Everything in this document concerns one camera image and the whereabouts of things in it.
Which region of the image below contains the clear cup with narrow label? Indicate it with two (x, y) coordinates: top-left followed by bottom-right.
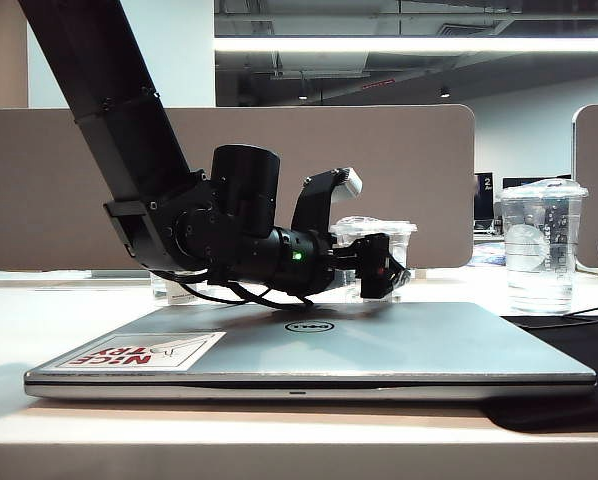
(151, 269), (220, 307)

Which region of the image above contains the white ceiling light strip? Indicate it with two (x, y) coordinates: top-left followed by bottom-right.
(213, 37), (598, 53)

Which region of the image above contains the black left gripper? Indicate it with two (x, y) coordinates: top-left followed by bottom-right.
(273, 227), (412, 301)

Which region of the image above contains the tall clear unlabelled cup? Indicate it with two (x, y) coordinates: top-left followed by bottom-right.
(498, 178), (589, 316)

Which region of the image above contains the blue patterned item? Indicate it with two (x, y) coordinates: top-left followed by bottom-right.
(471, 239), (508, 269)

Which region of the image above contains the white wrist camera black mount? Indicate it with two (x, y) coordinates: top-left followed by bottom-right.
(291, 167), (365, 236)

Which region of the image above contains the black computer monitor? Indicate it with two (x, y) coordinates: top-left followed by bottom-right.
(502, 174), (573, 191)

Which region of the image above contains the dark sign with numeral two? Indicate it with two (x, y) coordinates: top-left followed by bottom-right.
(475, 172), (495, 221)

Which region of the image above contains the clear cup with wide label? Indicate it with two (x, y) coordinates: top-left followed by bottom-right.
(328, 217), (419, 304)

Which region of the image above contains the silver Dell laptop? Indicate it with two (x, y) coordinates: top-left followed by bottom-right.
(23, 301), (598, 401)

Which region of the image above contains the wide brown desk divider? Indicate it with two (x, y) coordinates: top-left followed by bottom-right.
(0, 103), (477, 274)

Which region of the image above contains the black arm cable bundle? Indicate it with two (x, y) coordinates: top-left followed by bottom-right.
(151, 269), (315, 309)

